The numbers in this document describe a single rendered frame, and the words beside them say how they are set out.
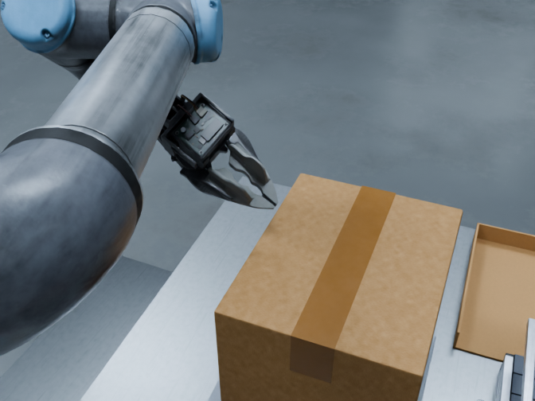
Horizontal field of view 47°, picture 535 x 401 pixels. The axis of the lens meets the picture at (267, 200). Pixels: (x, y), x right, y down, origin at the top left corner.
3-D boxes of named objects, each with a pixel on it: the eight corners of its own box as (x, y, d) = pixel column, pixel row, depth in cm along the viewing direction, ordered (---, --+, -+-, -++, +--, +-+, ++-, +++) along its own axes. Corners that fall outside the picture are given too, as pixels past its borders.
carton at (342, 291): (391, 506, 80) (423, 376, 63) (223, 442, 87) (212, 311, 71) (432, 336, 102) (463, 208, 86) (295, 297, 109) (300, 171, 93)
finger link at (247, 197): (262, 219, 72) (201, 169, 72) (259, 226, 77) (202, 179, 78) (279, 199, 72) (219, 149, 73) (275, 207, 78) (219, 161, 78)
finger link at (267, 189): (279, 199, 72) (219, 149, 73) (275, 207, 78) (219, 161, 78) (296, 179, 73) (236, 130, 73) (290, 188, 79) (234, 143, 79)
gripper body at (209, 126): (197, 170, 70) (117, 103, 71) (199, 185, 79) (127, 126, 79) (240, 121, 72) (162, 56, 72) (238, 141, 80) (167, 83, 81)
